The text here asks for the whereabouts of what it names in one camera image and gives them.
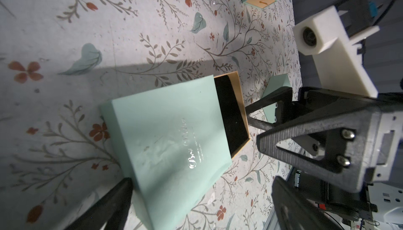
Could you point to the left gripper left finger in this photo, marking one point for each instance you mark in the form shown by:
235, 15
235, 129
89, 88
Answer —
110, 212

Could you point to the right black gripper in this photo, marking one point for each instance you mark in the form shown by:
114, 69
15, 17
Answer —
346, 145

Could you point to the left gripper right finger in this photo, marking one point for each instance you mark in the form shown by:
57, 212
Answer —
294, 212

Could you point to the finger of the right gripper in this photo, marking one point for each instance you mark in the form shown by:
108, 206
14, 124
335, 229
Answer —
270, 107

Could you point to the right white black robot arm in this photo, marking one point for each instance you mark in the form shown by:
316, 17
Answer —
325, 196

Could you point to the floral table mat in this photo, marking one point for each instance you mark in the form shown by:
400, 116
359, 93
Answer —
61, 59

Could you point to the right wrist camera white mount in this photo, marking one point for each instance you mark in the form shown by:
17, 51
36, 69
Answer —
333, 38

